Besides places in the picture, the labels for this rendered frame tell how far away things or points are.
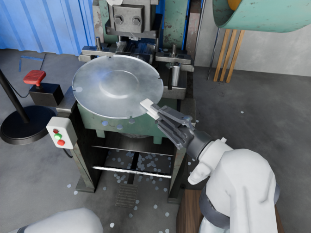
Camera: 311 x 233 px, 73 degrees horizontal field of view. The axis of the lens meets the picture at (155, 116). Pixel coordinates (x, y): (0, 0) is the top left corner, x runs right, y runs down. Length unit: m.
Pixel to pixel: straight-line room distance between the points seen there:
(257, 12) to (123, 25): 0.42
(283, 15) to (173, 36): 0.60
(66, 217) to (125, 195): 0.74
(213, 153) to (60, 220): 0.34
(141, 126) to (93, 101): 0.29
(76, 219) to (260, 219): 0.30
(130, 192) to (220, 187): 0.79
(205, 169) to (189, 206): 0.43
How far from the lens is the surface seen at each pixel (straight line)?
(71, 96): 0.94
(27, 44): 2.72
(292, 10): 0.57
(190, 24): 1.14
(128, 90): 0.68
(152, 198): 1.32
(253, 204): 0.38
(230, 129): 1.72
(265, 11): 0.56
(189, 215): 0.93
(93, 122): 0.94
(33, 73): 0.90
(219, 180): 0.42
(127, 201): 1.14
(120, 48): 0.93
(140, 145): 1.12
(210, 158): 0.53
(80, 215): 0.43
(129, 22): 0.77
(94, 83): 0.71
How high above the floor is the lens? 1.22
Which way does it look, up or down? 46 degrees down
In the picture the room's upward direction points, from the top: 3 degrees clockwise
